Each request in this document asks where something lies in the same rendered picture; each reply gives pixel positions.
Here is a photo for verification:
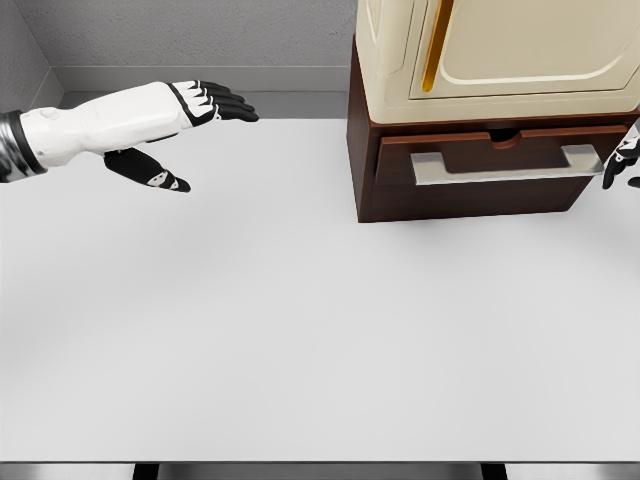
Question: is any dark brown wooden cabinet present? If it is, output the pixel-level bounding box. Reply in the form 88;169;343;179
346;37;640;224

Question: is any brown wooden drawer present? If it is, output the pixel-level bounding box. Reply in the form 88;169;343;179
373;123;630;189

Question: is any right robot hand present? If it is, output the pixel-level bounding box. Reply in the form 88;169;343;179
601;121;640;191

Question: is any gold door handle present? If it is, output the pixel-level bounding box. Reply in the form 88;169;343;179
421;0;455;94

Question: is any cream cabinet door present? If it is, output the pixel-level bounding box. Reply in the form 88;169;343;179
408;0;640;101

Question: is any silver drawer handle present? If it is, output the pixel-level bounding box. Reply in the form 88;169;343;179
409;144;607;188

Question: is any cream cabinet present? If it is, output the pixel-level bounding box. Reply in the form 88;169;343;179
354;0;640;126

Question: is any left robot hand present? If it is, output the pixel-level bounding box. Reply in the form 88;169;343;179
82;79;260;195

